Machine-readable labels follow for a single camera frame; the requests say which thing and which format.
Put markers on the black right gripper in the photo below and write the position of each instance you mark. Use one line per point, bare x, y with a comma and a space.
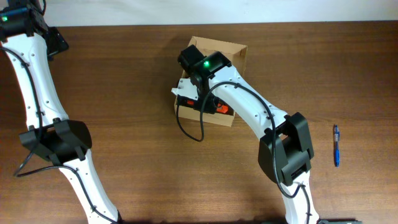
209, 107

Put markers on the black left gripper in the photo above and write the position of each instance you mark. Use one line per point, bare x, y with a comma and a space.
58, 42

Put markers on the orange utility knife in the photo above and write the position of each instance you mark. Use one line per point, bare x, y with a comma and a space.
220, 108

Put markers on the brown cardboard box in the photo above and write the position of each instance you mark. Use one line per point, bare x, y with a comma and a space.
237, 54

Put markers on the blue pen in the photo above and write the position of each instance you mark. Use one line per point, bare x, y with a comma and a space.
336, 139

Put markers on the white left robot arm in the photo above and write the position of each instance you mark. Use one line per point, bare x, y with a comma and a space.
30, 43

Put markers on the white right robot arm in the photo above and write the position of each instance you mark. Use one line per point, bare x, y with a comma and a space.
285, 145

